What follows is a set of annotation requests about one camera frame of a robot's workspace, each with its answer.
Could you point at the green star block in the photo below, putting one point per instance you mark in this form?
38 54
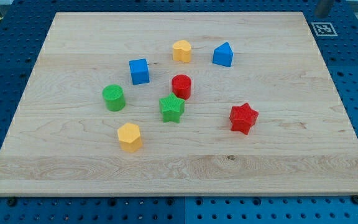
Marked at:
171 107

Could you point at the light wooden board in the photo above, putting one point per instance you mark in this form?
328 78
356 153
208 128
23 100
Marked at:
63 141

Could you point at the red cylinder block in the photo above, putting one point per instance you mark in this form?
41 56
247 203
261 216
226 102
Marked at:
181 86

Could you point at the yellow hexagon block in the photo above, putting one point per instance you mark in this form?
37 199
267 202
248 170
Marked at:
129 137

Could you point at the blue cube block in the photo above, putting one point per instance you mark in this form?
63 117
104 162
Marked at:
139 71

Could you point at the yellow heart block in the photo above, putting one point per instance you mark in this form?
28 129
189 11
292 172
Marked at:
181 51

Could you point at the red star block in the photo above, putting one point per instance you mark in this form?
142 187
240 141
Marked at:
243 118

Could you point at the green cylinder block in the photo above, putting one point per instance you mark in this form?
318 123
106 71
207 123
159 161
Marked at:
113 96

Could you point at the blue triangular prism block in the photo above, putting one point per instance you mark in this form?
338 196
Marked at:
223 55

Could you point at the white fiducial marker tag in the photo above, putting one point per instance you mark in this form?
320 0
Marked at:
324 29

